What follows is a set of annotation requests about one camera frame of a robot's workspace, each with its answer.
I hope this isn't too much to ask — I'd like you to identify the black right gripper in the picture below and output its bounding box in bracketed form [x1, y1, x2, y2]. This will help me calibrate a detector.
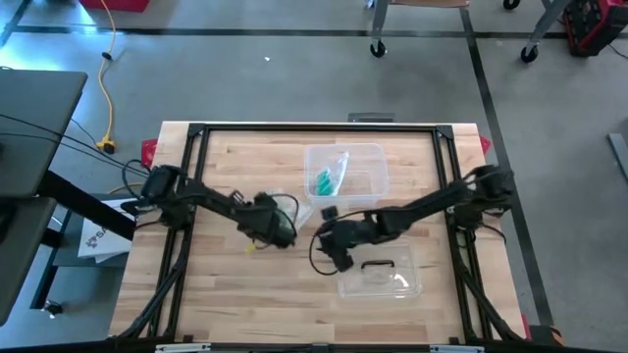
[316, 205, 387, 274]

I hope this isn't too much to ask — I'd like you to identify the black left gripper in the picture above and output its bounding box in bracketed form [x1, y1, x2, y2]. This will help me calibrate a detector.
[235, 189, 299, 250]

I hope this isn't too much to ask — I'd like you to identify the clear plastic bag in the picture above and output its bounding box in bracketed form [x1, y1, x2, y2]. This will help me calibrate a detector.
[267, 191, 316, 231]
[313, 149, 352, 198]

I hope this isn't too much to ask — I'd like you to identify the teal elastic bandage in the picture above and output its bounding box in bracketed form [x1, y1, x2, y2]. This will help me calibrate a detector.
[316, 166, 337, 197]

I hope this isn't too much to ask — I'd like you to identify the black box handle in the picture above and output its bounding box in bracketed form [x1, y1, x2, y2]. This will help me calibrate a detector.
[361, 259, 396, 273]

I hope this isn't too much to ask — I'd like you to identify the clear plastic box lid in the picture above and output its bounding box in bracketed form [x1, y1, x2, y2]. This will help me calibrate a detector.
[337, 241, 423, 300]

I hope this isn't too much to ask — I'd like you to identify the clear plastic storage box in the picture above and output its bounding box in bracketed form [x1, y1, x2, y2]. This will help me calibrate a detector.
[302, 142, 391, 211]

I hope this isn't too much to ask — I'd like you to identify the white printed cardboard sign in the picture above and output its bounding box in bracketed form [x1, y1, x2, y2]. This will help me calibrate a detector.
[77, 198, 136, 265]

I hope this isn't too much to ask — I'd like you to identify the grey cart leg with caster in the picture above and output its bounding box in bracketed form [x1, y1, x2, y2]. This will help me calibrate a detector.
[368, 0, 393, 60]
[519, 0, 573, 65]

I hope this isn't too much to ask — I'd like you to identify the black desk support beam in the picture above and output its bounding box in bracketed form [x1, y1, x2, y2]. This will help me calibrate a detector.
[36, 170, 138, 241]

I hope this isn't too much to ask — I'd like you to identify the small black caster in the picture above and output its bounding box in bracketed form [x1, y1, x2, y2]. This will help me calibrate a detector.
[41, 299, 65, 319]

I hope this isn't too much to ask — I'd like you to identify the dark grey desk top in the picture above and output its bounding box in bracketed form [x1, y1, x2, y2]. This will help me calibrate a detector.
[0, 68, 88, 200]
[0, 195, 58, 326]

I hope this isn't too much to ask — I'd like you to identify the red plastic bin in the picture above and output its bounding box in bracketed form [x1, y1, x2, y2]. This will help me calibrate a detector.
[78, 0, 152, 14]

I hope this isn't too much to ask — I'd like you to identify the grey metal bar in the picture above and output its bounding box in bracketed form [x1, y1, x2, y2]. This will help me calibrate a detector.
[606, 131, 628, 185]

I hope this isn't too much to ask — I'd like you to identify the red and black crate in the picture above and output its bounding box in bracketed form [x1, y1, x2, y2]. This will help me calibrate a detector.
[561, 0, 628, 59]

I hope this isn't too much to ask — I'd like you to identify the grey metal bracket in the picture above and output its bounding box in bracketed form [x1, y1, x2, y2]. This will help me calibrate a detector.
[346, 112, 395, 124]

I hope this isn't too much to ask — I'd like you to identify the silver edge bracket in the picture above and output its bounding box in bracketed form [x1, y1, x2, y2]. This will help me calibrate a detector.
[429, 344, 487, 353]
[154, 342, 212, 353]

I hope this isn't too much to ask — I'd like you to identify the yellow extension cable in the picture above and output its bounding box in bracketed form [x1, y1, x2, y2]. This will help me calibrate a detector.
[96, 0, 119, 156]

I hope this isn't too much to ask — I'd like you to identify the thin black cable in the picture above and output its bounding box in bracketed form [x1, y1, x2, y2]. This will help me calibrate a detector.
[0, 113, 151, 176]
[0, 130, 151, 179]

